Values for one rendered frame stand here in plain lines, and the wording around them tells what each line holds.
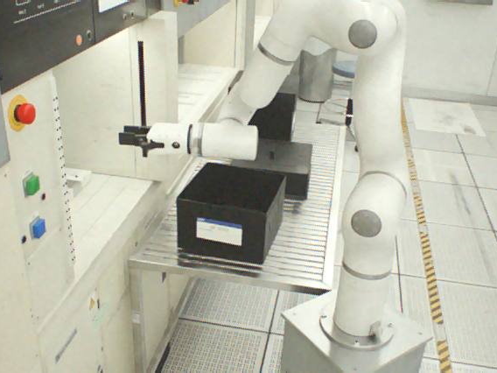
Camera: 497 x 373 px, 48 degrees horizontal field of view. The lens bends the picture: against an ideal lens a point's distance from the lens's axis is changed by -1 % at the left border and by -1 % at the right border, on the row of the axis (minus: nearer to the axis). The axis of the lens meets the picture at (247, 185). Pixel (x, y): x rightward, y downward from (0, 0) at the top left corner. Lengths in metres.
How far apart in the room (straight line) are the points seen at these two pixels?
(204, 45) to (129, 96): 1.47
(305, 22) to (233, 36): 2.01
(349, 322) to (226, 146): 0.53
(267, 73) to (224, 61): 1.99
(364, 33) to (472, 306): 2.12
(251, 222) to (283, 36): 0.61
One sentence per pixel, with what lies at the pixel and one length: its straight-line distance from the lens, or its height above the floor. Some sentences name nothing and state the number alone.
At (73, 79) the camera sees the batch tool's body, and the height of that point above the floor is 1.19.
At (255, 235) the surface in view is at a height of 0.86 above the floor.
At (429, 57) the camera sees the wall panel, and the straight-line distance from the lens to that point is 5.89.
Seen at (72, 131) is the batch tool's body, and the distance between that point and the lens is 1.94.
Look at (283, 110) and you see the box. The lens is 2.38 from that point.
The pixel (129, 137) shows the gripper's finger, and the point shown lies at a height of 1.19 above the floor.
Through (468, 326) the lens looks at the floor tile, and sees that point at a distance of 2.87.
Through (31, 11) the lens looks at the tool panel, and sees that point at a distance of 1.14.
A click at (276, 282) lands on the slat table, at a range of 1.62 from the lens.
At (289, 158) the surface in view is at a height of 0.86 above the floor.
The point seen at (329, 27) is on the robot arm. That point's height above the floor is 1.51.
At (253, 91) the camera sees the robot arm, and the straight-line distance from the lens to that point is 1.26.
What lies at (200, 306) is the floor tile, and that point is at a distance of 2.72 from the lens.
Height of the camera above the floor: 1.72
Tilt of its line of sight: 27 degrees down
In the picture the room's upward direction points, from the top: 3 degrees clockwise
